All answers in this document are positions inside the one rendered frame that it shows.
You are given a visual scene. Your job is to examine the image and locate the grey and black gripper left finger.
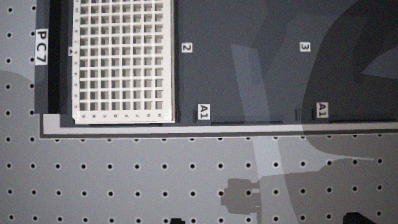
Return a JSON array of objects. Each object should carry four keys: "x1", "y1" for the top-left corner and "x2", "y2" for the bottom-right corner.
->
[{"x1": 170, "y1": 218, "x2": 185, "y2": 224}]

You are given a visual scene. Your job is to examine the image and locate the grey perforated base plate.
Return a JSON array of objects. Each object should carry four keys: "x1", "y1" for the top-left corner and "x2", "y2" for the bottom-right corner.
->
[{"x1": 0, "y1": 0, "x2": 398, "y2": 224}]

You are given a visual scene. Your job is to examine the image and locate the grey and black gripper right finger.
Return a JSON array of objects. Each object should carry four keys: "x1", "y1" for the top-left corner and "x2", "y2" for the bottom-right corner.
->
[{"x1": 343, "y1": 212, "x2": 376, "y2": 224}]

